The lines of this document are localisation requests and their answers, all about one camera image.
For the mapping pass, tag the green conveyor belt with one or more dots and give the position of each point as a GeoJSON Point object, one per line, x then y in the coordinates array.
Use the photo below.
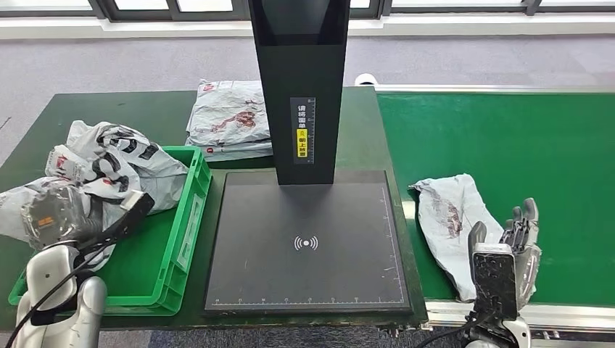
{"type": "Point", "coordinates": [480, 134]}

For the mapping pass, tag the grey parcel large black letters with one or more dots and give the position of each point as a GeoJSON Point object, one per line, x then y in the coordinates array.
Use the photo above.
{"type": "Point", "coordinates": [72, 165]}

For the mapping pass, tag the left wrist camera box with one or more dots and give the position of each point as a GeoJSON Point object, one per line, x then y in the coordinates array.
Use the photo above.
{"type": "Point", "coordinates": [137, 209]}

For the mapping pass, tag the dark window frame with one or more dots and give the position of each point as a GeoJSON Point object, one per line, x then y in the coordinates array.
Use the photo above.
{"type": "Point", "coordinates": [110, 7]}

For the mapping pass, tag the flat grey parcel red print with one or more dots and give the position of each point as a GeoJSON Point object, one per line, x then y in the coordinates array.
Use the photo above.
{"type": "Point", "coordinates": [226, 108]}

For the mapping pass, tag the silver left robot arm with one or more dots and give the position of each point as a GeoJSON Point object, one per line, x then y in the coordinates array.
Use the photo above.
{"type": "Point", "coordinates": [53, 288]}

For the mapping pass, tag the green plastic crate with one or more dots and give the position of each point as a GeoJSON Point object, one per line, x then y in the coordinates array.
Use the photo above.
{"type": "Point", "coordinates": [144, 269]}

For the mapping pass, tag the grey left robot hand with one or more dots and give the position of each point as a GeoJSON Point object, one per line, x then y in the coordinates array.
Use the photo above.
{"type": "Point", "coordinates": [53, 216]}

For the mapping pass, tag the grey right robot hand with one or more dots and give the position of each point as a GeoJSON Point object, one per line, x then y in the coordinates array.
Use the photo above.
{"type": "Point", "coordinates": [528, 269]}

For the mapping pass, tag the flat grey parcel red dot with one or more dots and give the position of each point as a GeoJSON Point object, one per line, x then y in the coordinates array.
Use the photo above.
{"type": "Point", "coordinates": [240, 152]}

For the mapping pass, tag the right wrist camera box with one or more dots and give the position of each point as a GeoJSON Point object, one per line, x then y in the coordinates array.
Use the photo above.
{"type": "Point", "coordinates": [495, 283]}

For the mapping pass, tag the grey poly parcel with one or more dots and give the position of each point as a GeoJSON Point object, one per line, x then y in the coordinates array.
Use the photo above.
{"type": "Point", "coordinates": [163, 177]}

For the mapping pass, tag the aluminium conveyor frame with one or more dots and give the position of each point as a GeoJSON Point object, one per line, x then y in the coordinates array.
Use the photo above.
{"type": "Point", "coordinates": [576, 317]}

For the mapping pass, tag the grey parcel dark red smear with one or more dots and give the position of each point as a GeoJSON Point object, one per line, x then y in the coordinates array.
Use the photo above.
{"type": "Point", "coordinates": [447, 240]}

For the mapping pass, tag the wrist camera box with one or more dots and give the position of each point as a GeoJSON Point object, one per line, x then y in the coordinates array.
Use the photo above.
{"type": "Point", "coordinates": [495, 283]}
{"type": "Point", "coordinates": [137, 209]}

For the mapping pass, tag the black inbound scanner machine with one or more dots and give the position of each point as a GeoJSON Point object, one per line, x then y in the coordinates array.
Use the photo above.
{"type": "Point", "coordinates": [298, 62]}

